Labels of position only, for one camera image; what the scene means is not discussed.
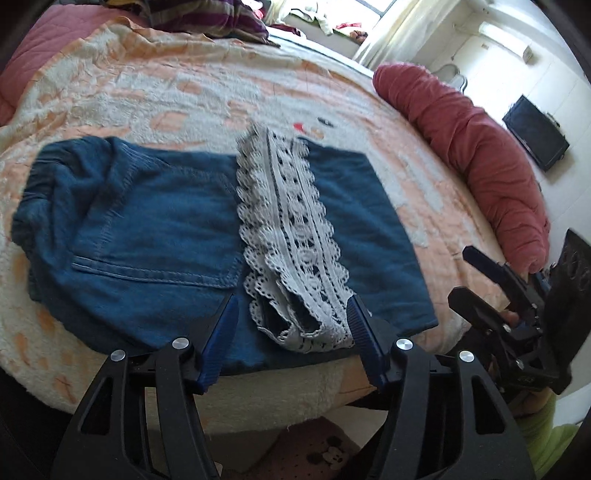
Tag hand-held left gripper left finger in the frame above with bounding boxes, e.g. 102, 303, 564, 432
51, 294, 241, 480

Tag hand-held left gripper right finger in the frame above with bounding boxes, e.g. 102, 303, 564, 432
344, 294, 536, 480

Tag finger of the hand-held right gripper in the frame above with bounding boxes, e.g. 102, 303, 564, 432
462, 246, 536, 319
448, 286, 518, 352

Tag blue pants with lace trim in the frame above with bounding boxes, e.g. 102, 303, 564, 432
11, 122, 439, 374

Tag person's right forearm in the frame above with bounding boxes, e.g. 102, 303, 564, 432
517, 392, 583, 468

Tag person's right hand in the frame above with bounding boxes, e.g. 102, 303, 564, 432
510, 388, 555, 418

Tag pink dotted floor mat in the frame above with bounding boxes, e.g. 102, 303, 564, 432
240, 415, 365, 480

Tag red rolled bolster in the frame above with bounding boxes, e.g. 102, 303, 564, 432
373, 64, 551, 275

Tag black flat screen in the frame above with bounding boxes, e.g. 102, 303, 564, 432
502, 95, 571, 172

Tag white air conditioner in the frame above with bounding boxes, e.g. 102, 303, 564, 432
478, 21, 536, 63

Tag white curtain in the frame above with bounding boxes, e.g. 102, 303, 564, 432
353, 0, 462, 68

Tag peach floral fleece blanket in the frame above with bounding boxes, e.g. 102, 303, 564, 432
0, 23, 509, 435

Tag light cloth heap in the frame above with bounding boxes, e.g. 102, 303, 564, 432
286, 0, 370, 38

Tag purple striped cloth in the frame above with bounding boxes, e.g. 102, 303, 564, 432
134, 0, 282, 49

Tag pink quilted pillow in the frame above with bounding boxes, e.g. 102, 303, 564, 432
0, 4, 125, 123

